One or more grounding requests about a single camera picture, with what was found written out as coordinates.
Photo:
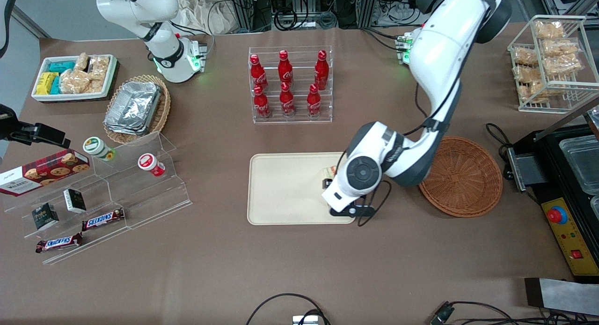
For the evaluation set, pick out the triangular sandwich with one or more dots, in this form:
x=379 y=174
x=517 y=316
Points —
x=331 y=171

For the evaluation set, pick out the bagged fried snack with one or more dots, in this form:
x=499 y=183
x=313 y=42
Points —
x=550 y=30
x=564 y=66
x=525 y=56
x=526 y=74
x=560 y=48
x=531 y=92

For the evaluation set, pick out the brown snickers bar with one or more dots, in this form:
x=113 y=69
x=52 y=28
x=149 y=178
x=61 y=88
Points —
x=58 y=243
x=103 y=219

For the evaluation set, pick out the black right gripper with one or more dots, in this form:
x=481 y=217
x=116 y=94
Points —
x=18 y=132

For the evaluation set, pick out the white rectangular snack bin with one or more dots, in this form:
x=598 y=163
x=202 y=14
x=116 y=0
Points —
x=70 y=98

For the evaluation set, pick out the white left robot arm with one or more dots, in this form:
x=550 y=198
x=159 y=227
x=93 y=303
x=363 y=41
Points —
x=440 y=58

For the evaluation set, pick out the clear acrylic stepped stand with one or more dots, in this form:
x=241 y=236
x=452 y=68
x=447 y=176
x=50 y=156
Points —
x=140 y=198

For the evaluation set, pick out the teal snack packet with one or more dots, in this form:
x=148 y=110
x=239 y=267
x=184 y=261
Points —
x=61 y=66
x=55 y=85

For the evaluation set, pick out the clear bag of crackers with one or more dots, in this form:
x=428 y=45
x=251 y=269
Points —
x=82 y=62
x=97 y=86
x=75 y=81
x=99 y=66

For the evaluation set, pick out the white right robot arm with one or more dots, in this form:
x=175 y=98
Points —
x=140 y=6

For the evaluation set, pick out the red cola bottle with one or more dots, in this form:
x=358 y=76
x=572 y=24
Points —
x=287 y=102
x=258 y=74
x=262 y=105
x=321 y=72
x=285 y=70
x=313 y=102

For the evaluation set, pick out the beige plastic tray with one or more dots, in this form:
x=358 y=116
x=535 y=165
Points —
x=281 y=189

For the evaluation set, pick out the aluminium frame post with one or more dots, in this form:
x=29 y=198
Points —
x=241 y=9
x=367 y=6

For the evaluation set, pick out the red lid yogurt cup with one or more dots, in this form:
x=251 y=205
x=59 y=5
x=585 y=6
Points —
x=149 y=163

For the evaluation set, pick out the red emergency stop button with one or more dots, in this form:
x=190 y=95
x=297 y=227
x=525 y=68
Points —
x=557 y=215

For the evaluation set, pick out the small black carton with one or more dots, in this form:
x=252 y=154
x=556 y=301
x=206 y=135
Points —
x=75 y=201
x=45 y=216

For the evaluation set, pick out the yellow snack packet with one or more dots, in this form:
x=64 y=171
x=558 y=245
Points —
x=46 y=83

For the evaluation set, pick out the red tartan cookie box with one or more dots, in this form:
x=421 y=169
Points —
x=42 y=173

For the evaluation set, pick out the yellow control panel box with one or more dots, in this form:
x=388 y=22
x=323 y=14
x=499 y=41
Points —
x=573 y=240

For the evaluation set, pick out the beige cloth bag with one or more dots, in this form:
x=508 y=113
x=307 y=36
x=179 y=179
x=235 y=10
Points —
x=206 y=13

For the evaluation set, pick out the grey metal bar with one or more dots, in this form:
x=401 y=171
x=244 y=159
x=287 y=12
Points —
x=568 y=120

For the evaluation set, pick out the green lid yogurt cup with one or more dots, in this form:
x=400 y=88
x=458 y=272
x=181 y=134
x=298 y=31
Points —
x=96 y=147

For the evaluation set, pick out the stacked foil containers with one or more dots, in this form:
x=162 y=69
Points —
x=133 y=107

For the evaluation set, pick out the oval light wicker basket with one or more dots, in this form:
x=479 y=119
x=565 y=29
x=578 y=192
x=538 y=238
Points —
x=161 y=114

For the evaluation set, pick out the grey black flat strip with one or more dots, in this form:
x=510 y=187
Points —
x=566 y=294

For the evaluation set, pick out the grey metal plate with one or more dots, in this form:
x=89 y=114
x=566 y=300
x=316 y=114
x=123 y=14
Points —
x=529 y=169

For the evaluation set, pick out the clear plastic container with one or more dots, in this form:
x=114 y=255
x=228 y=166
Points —
x=582 y=163

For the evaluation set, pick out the clear acrylic bottle rack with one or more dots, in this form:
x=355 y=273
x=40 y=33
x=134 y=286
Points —
x=299 y=121

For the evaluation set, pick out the round brown wicker basket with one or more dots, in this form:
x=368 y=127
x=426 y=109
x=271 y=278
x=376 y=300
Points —
x=468 y=175

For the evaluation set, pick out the black machine housing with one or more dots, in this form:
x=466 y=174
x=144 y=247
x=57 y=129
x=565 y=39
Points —
x=552 y=149

